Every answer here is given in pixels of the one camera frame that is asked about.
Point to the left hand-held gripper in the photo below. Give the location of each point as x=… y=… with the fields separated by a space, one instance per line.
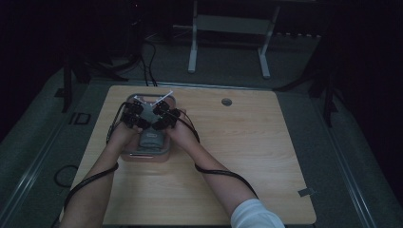
x=134 y=115

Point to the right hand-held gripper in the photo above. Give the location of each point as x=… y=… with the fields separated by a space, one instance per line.
x=166 y=117

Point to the pink basin with grey rim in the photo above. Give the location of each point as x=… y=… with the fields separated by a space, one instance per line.
x=144 y=155

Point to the person's right hand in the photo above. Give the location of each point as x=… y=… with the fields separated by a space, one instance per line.
x=180 y=133

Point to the person's left hand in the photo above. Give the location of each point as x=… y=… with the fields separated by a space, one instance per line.
x=123 y=134

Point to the round grey table grommet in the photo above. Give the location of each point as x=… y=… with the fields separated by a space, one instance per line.
x=226 y=102

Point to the black tripod stand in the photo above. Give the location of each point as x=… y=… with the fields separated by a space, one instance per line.
x=329 y=95
x=67 y=85

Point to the white metal stand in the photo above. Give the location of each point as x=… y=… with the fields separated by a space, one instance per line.
x=233 y=25

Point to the white sleeve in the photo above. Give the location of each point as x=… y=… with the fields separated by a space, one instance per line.
x=256 y=215

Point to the grey tape piece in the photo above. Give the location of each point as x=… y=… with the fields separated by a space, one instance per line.
x=306 y=192

